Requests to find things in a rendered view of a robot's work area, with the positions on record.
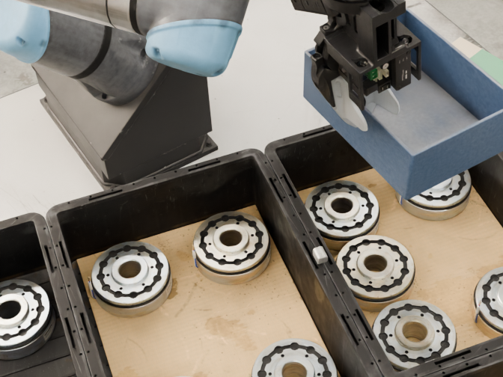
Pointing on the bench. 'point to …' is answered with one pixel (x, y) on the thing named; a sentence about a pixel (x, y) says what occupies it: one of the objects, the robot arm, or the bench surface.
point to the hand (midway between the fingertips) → (355, 111)
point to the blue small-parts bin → (426, 117)
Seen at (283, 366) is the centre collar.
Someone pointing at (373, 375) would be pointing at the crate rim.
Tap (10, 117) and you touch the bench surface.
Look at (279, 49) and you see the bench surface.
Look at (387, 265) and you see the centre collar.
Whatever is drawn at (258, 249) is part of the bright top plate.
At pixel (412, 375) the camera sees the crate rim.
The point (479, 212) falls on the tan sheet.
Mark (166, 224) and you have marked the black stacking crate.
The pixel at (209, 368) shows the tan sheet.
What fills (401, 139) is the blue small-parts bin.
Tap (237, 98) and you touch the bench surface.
